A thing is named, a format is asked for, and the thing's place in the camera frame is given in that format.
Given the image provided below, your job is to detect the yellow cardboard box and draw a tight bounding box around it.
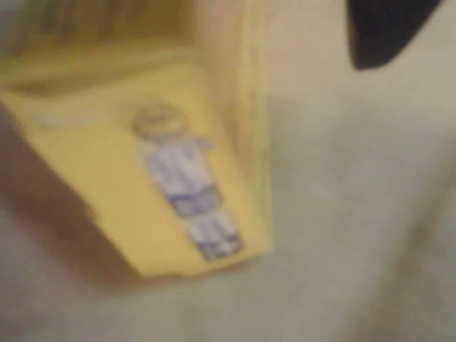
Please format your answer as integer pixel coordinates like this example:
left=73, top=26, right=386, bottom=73
left=0, top=0, right=276, bottom=279

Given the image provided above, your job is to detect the white wrinkled cloth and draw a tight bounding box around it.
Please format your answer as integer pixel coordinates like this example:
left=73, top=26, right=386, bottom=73
left=0, top=0, right=456, bottom=342

